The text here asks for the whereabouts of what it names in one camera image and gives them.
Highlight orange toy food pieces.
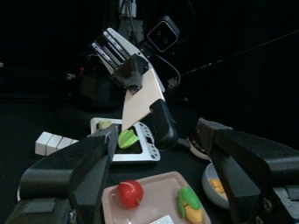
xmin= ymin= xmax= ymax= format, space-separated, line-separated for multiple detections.
xmin=210 ymin=178 xmax=229 ymax=200

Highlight white block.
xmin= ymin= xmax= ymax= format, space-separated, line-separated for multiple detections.
xmin=46 ymin=134 xmax=65 ymax=156
xmin=34 ymin=130 xmax=54 ymax=157
xmin=57 ymin=136 xmax=77 ymax=151

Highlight red toy tomato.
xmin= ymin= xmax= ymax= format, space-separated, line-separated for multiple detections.
xmin=117 ymin=179 xmax=146 ymax=210

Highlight white label on plate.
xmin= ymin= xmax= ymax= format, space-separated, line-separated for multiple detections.
xmin=149 ymin=214 xmax=175 ymax=224

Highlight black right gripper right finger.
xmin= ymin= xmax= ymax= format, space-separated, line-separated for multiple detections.
xmin=194 ymin=117 xmax=299 ymax=224

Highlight white perforated tray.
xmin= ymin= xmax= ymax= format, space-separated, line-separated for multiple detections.
xmin=90 ymin=116 xmax=163 ymax=163

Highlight green toy leaf vegetable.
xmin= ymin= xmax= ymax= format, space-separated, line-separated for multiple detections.
xmin=117 ymin=129 xmax=141 ymax=150

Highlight small pale green toy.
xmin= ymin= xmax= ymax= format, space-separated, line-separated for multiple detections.
xmin=98 ymin=120 xmax=115 ymax=131

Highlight pink square plate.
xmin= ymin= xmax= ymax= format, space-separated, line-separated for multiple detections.
xmin=101 ymin=171 xmax=214 ymax=224

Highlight white bowl with dark rim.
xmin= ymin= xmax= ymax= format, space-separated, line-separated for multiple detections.
xmin=186 ymin=134 xmax=212 ymax=162

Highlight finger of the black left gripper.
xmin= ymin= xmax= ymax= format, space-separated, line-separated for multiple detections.
xmin=110 ymin=53 xmax=153 ymax=95

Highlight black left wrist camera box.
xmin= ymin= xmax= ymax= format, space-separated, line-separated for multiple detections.
xmin=145 ymin=15 xmax=182 ymax=53

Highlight thin black cord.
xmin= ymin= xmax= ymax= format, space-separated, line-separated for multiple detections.
xmin=182 ymin=29 xmax=299 ymax=77

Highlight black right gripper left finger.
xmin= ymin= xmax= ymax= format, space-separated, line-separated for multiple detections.
xmin=18 ymin=123 xmax=121 ymax=224

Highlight grey bowl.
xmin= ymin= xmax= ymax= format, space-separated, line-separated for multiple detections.
xmin=201 ymin=162 xmax=232 ymax=211

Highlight black camera cable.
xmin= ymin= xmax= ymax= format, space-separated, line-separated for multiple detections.
xmin=154 ymin=52 xmax=184 ymax=89

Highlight toy corn with green husk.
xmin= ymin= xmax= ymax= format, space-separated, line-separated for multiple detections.
xmin=177 ymin=185 xmax=206 ymax=224

